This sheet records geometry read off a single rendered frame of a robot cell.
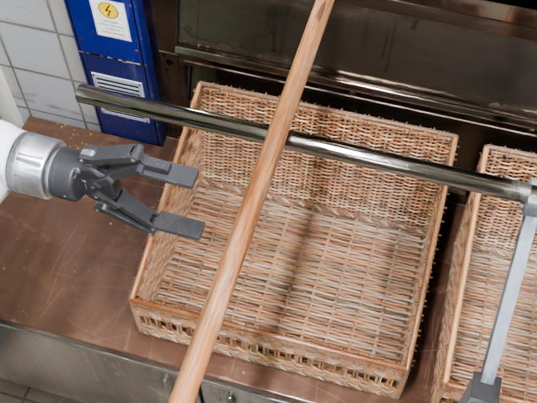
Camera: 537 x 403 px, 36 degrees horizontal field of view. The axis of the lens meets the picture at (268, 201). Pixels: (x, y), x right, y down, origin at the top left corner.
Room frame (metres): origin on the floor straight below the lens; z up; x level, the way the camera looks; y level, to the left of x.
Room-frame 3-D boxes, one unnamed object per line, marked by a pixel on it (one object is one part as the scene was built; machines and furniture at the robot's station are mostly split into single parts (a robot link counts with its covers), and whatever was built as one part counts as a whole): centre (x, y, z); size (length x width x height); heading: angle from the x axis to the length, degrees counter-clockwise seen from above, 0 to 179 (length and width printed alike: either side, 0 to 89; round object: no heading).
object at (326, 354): (0.85, -0.06, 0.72); 0.56 x 0.49 x 0.28; 74
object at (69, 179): (0.67, 0.26, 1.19); 0.09 x 0.07 x 0.08; 73
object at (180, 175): (0.63, 0.13, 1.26); 0.07 x 0.03 x 0.01; 73
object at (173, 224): (0.63, 0.13, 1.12); 0.07 x 0.03 x 0.01; 73
